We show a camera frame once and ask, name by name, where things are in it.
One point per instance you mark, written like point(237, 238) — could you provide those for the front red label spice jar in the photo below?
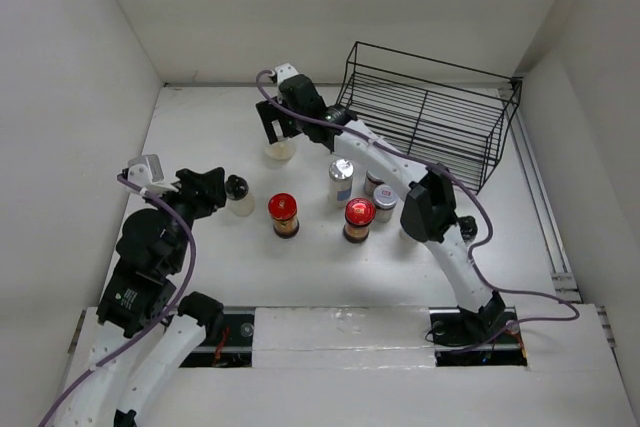
point(385, 201)

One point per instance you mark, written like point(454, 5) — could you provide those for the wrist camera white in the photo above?
point(145, 172)
point(281, 73)

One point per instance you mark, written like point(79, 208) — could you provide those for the black cap brown grinder right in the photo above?
point(468, 229)

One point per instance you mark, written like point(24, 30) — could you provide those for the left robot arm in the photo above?
point(147, 322)

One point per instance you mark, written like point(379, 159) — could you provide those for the red lid sauce jar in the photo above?
point(283, 210)
point(359, 214)

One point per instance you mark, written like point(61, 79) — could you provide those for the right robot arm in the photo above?
point(426, 190)

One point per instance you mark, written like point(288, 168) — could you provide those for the clear glass jar white powder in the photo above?
point(282, 150)

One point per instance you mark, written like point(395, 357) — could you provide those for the back red label spice jar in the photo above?
point(371, 182)

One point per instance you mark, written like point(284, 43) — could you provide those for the black cap white grinder left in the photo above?
point(240, 200)

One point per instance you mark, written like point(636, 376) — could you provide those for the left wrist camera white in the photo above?
point(145, 172)

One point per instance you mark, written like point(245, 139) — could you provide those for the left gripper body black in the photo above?
point(192, 204)

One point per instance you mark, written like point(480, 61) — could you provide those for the silver lid blue label shaker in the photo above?
point(340, 174)

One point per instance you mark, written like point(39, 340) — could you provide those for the black wire rack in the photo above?
point(432, 109)

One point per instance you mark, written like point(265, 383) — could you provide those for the left red lid sauce jar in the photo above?
point(283, 210)

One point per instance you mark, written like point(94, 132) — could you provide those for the red label spice jar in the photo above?
point(385, 201)
point(371, 182)

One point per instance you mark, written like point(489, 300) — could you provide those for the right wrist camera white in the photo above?
point(281, 73)

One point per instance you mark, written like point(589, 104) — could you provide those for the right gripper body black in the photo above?
point(296, 116)

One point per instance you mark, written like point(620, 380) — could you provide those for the right red lid sauce jar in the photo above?
point(359, 214)

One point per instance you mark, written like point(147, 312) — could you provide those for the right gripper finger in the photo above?
point(289, 127)
point(265, 124)

